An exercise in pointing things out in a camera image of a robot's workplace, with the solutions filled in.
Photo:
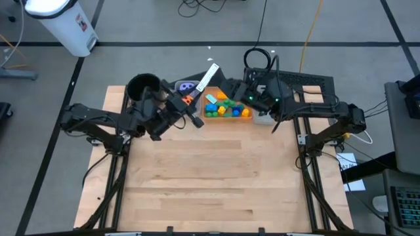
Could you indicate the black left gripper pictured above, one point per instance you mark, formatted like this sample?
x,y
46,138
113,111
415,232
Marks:
x,y
170,114

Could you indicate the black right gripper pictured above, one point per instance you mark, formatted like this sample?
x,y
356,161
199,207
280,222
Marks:
x,y
256,96

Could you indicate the orange foam die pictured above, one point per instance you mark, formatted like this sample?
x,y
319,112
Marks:
x,y
187,100

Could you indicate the yellow eight-stud toy brick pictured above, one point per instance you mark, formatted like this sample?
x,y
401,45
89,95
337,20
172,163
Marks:
x,y
222,95

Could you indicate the Nertz playing card deck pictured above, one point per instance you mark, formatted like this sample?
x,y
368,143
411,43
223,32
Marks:
x,y
207,78

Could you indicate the bright green long toy brick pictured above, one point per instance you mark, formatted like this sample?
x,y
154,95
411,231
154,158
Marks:
x,y
212,114

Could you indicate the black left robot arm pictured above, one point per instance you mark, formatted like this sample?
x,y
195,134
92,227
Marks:
x,y
98,118

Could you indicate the orange translucent bin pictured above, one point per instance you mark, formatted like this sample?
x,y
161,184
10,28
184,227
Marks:
x,y
249,118

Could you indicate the black pumpkin-face bucket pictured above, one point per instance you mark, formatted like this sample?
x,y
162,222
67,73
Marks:
x,y
143,86

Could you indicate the black mesh panel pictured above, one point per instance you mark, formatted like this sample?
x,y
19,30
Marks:
x,y
311,80

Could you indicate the white paper sheet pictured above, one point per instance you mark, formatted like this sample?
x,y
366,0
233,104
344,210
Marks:
x,y
352,164

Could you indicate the white trash can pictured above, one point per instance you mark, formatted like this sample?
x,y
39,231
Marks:
x,y
65,26

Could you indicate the black diagonal bar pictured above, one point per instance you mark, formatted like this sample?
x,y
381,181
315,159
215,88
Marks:
x,y
367,167

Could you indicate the grey side desk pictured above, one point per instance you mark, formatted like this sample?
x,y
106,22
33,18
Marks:
x,y
402,137

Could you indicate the black desk equipment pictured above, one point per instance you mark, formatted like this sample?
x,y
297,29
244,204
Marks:
x,y
411,98

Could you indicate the grey floor stand base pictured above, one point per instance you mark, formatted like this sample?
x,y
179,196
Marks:
x,y
16,73

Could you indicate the white computer mouse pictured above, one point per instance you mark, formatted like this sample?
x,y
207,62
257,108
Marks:
x,y
380,204

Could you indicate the black floor equipment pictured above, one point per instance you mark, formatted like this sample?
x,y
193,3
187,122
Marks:
x,y
5,113

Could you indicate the backlit keyboard device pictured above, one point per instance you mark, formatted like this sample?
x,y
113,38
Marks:
x,y
408,206

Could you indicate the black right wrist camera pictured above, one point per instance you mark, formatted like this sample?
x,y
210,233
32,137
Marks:
x,y
279,90

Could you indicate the silver frame bracket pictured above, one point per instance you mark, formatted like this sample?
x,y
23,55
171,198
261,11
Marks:
x,y
301,139
126,139

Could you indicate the black frame clamp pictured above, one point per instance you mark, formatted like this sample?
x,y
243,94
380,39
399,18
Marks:
x,y
261,231
170,230

